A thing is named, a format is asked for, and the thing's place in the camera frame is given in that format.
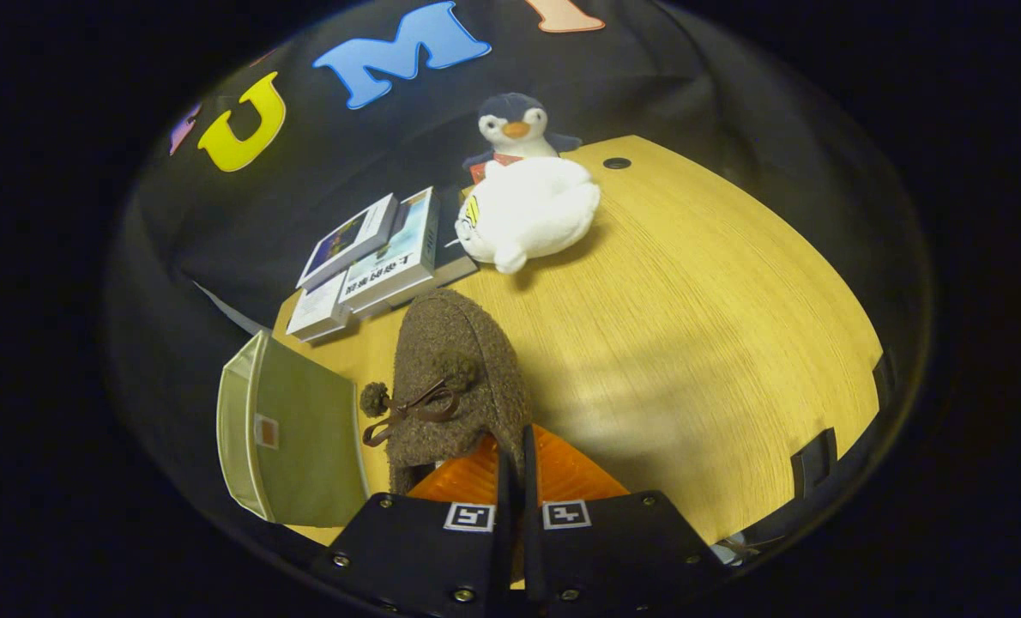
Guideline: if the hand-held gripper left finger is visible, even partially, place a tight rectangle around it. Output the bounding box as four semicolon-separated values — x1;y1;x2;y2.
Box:
307;432;516;618

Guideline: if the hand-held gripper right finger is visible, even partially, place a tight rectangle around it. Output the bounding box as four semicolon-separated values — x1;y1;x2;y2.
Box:
519;423;726;618

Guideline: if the brown fuzzy slipper shoe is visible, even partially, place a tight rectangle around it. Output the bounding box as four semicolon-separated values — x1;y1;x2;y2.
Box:
359;288;532;496

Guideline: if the green fabric storage box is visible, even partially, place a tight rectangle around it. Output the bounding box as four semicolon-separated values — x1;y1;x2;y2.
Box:
216;329;372;529

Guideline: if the black hardcover book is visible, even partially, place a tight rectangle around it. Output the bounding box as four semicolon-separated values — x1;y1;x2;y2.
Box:
390;185;480;307

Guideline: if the black table edge clip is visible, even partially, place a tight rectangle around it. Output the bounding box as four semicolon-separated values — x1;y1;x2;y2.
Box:
871;348;899;409
791;427;839;499

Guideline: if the thin white booklet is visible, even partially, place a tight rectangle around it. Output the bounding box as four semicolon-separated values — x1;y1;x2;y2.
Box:
286;270;353;344

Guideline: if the thick white cover book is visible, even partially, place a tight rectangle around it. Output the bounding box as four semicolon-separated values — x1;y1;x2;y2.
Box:
337;186;441;314

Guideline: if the white seal plush toy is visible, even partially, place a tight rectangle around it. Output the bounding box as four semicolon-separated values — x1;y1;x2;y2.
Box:
455;156;601;275

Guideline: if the small book with blue cover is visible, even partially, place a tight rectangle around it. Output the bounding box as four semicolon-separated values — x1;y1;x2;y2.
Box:
296;193;400;293

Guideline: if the black backdrop cloth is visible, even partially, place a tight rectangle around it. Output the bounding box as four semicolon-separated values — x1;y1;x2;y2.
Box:
103;0;927;550

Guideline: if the penguin plush toy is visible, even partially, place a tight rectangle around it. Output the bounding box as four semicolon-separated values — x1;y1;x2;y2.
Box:
462;93;583;184

